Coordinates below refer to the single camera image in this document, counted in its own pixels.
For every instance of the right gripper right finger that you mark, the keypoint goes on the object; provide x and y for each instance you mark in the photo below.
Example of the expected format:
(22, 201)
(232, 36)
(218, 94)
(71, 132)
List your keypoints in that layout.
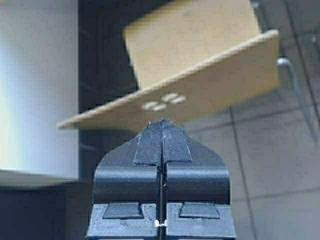
(197, 188)

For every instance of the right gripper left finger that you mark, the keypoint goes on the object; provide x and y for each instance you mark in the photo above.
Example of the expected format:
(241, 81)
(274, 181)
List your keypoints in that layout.
(126, 188)

